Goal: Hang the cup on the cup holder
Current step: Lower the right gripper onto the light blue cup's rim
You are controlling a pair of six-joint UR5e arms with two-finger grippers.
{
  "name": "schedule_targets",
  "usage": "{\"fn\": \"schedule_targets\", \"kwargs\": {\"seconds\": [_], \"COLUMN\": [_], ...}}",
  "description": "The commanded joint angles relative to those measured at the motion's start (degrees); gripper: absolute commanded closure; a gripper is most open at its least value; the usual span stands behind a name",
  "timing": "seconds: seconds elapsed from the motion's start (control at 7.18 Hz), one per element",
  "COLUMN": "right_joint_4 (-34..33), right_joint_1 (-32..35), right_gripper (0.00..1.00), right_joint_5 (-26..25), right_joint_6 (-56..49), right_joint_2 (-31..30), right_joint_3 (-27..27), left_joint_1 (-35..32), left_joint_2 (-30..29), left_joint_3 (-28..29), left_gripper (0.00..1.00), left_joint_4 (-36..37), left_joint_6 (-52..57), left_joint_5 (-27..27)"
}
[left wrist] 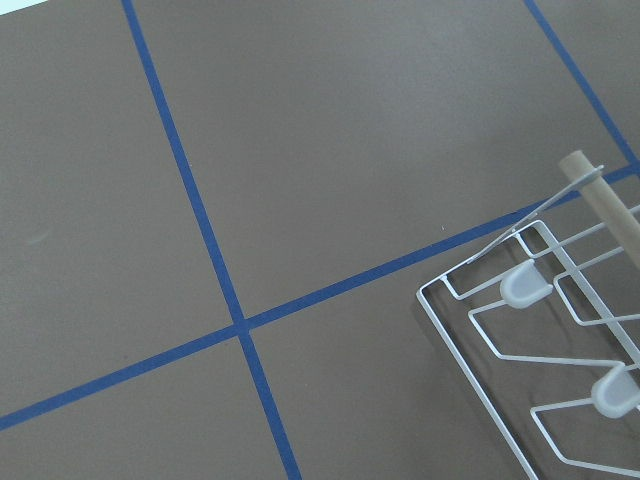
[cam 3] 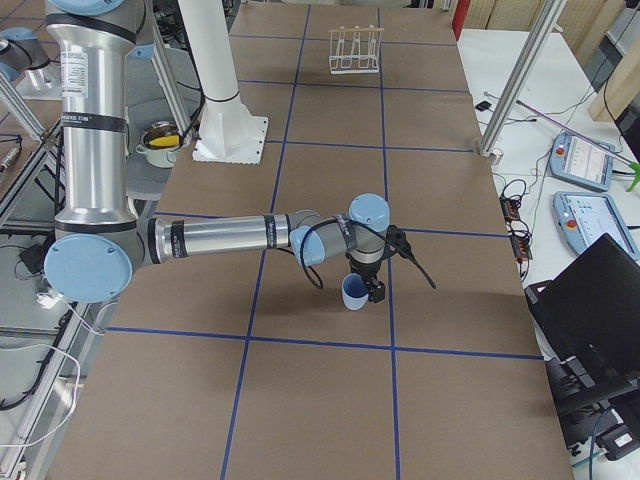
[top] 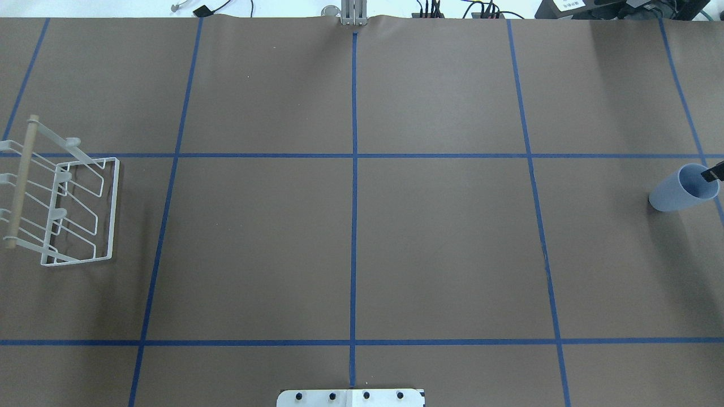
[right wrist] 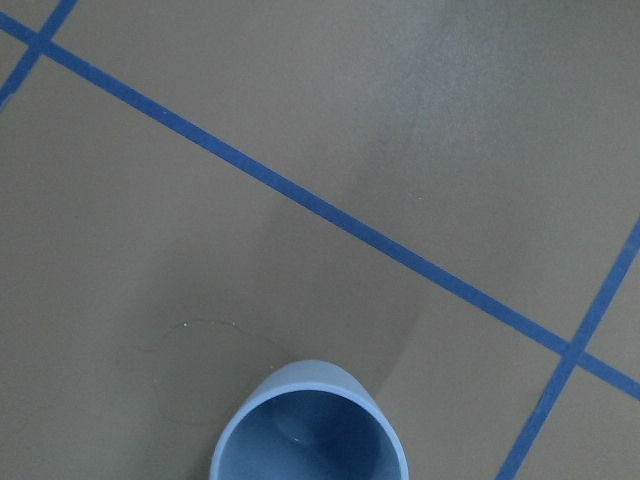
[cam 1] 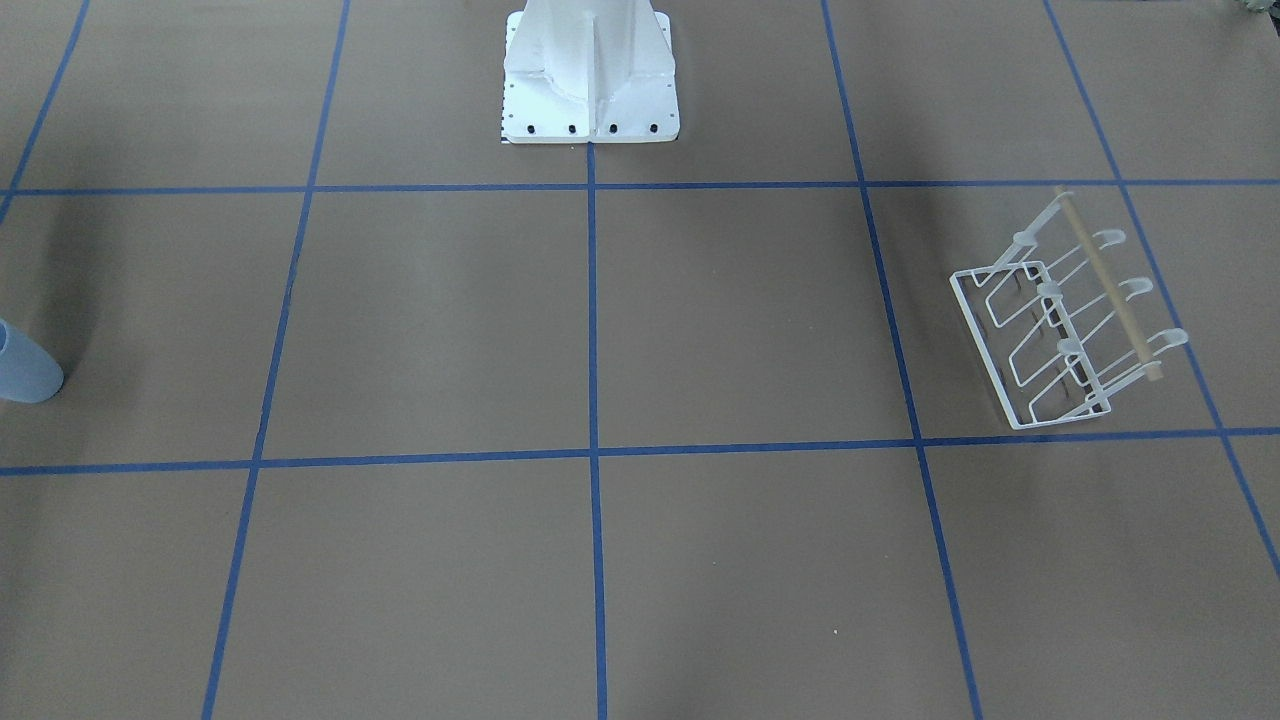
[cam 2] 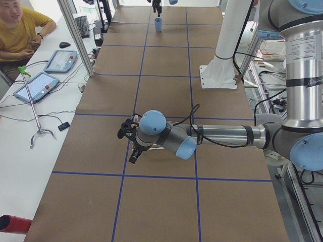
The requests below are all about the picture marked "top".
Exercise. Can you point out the aluminium camera post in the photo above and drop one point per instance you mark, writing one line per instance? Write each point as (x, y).
(354, 12)

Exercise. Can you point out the white wire cup holder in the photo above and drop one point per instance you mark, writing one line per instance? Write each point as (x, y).
(63, 202)

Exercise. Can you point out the light blue plastic cup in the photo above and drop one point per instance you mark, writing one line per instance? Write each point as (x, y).
(684, 188)

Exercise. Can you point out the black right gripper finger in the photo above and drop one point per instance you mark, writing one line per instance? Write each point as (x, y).
(714, 174)

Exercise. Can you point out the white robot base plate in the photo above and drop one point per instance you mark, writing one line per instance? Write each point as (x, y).
(352, 397)

